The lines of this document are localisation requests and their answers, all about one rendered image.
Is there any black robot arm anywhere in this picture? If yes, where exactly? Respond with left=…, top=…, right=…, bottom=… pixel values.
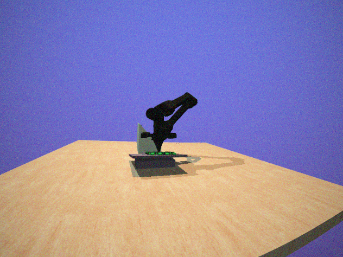
left=145, top=92, right=198, bottom=135

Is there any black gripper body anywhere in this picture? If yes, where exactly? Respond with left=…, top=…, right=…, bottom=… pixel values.
left=141, top=122, right=176, bottom=139

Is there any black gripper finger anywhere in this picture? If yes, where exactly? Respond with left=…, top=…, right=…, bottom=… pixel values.
left=158, top=138, right=166, bottom=152
left=151, top=138, right=159, bottom=152

